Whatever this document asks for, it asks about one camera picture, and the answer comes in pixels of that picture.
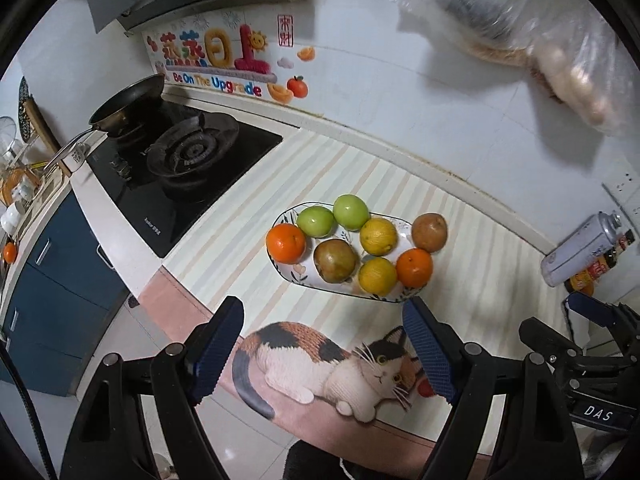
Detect reddish brown pear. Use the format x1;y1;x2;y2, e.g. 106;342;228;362
411;213;448;253

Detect olive brown pear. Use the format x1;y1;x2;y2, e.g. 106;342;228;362
313;239;360;283

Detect colourful wall sticker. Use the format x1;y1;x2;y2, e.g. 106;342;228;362
141;14;317;106

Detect dish rack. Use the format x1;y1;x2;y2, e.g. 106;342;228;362
0;150;62;242

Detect person's dark trousers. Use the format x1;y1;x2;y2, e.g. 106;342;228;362
287;439;451;480

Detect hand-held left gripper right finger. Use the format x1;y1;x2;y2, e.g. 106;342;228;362
402;296;584;480

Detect floral oval plate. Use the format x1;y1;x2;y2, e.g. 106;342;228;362
266;202;434;304

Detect wooden cutting board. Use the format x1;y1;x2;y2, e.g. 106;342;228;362
18;76;61;157

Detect small white cup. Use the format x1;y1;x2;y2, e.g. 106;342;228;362
60;142;91;174

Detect striped table mat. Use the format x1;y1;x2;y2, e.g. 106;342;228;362
140;127;572;457

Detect black gas stove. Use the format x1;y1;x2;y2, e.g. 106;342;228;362
85;101;284;259

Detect cat-shaped mat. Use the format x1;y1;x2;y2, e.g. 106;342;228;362
231;321;441;424

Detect black cable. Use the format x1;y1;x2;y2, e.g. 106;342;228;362
0;335;57;480

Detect silver gas canister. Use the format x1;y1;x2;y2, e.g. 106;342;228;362
540;211;624;289

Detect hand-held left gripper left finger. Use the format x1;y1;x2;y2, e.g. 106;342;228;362
60;296;246;480

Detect dark frying pan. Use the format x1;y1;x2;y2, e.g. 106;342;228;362
42;73;166;171

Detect green apple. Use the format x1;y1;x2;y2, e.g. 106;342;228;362
297;206;335;239
333;194;371;232

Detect white wall socket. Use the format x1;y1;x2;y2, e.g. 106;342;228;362
602;169;640;212

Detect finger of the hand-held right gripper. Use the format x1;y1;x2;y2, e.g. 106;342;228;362
567;291;640;356
519;317;584;359

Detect plastic bag with dark contents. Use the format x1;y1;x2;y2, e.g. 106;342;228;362
392;0;556;57

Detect dark sauce bottle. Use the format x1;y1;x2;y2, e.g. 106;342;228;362
565;229;636;293

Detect plastic bag with eggs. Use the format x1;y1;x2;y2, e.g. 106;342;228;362
520;7;640;139

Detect yellow-green citrus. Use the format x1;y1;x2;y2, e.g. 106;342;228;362
358;257;399;297
359;216;399;256

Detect blue kitchen cabinet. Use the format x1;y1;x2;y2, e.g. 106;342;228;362
0;189;129;397

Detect metal strainer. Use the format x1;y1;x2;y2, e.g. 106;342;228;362
0;116;22;162

